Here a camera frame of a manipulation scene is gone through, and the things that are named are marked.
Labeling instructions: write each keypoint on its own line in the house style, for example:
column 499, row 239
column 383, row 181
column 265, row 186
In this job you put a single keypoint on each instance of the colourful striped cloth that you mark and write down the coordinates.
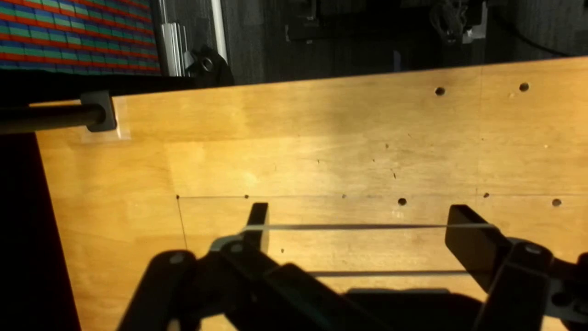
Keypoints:
column 78, row 32

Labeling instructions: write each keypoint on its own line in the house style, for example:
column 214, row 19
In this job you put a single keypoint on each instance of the black caster wheel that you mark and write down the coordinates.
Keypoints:
column 209, row 66

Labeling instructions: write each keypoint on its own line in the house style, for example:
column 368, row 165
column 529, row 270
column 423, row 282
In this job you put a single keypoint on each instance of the white pole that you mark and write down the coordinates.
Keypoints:
column 219, row 27

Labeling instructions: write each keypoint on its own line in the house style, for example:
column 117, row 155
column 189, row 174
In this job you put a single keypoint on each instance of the aluminium profile bar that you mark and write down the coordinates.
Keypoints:
column 172, row 46

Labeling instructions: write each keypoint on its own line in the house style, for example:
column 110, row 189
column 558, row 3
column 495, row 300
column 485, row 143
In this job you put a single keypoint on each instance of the black rod on grey mount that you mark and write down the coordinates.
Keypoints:
column 50, row 117

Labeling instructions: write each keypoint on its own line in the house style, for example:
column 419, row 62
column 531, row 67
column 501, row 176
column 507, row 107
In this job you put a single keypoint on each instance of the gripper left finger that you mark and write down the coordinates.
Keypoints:
column 250, row 271

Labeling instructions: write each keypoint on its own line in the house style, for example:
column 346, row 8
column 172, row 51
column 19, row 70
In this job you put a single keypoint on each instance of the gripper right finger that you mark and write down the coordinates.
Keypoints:
column 514, row 276

